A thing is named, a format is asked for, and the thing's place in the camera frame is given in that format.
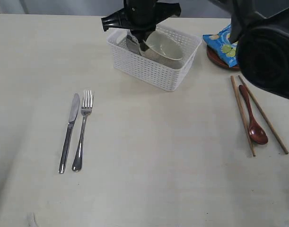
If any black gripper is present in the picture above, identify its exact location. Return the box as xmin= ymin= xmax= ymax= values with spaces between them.
xmin=101 ymin=0 xmax=181 ymax=51

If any silver foil packet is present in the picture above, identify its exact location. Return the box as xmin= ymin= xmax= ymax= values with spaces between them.
xmin=126 ymin=36 xmax=140 ymax=55

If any white ceramic bowl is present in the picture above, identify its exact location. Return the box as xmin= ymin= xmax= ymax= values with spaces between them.
xmin=139 ymin=31 xmax=184 ymax=70

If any white perforated plastic basket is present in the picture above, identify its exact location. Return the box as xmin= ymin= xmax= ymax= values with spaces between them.
xmin=107 ymin=25 xmax=202 ymax=92

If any brown round plate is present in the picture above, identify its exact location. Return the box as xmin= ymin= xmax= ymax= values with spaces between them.
xmin=206 ymin=46 xmax=240 ymax=71

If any blue chips bag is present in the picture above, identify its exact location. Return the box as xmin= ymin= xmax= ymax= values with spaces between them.
xmin=202 ymin=24 xmax=238 ymax=68

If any silver fork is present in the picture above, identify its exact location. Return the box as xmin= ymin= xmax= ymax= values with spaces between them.
xmin=72 ymin=90 xmax=94 ymax=172

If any silver table knife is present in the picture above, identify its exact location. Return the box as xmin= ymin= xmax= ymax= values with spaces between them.
xmin=59 ymin=93 xmax=80 ymax=174

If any wooden chopstick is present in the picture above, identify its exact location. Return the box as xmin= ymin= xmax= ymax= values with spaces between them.
xmin=230 ymin=76 xmax=256 ymax=157
xmin=237 ymin=75 xmax=289 ymax=154

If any dark red wooden spoon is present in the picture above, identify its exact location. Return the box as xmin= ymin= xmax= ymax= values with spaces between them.
xmin=238 ymin=85 xmax=268 ymax=145

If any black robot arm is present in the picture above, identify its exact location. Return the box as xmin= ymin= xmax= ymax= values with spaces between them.
xmin=101 ymin=0 xmax=289 ymax=99

